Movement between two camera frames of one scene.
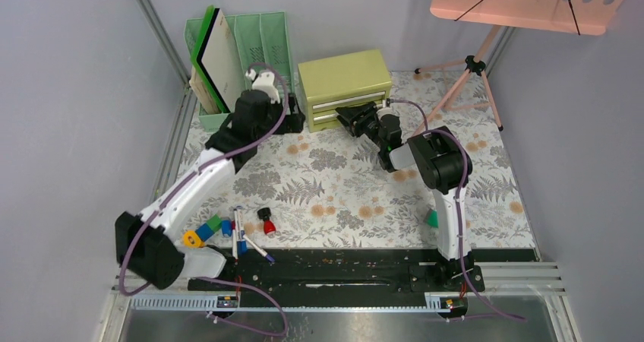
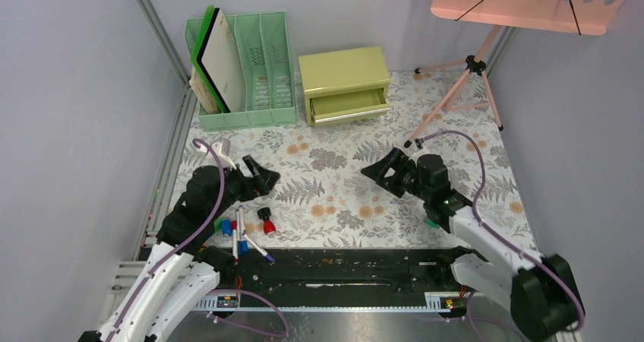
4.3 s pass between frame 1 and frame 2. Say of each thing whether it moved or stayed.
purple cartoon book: stayed
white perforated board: stayed
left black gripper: moved
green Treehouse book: stayed
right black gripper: moved
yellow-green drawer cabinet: stayed
